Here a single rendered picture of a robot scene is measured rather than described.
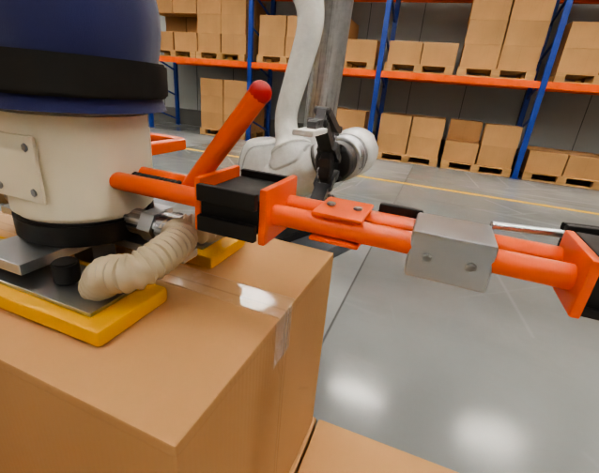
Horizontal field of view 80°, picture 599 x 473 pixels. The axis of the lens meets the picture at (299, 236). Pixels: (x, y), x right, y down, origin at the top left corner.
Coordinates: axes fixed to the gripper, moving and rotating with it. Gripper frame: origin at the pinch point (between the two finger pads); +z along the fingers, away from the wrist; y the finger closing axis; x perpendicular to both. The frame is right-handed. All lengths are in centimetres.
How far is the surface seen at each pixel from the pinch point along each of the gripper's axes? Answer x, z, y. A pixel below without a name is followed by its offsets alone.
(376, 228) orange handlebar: -14.0, 16.7, -1.3
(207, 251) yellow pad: 10.6, 8.2, 10.7
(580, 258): -30.0, 16.3, -2.2
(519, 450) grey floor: -70, -73, 107
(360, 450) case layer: -16, -3, 53
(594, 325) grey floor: -129, -191, 108
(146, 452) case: -1.5, 33.9, 14.9
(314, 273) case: -4.5, 2.8, 12.9
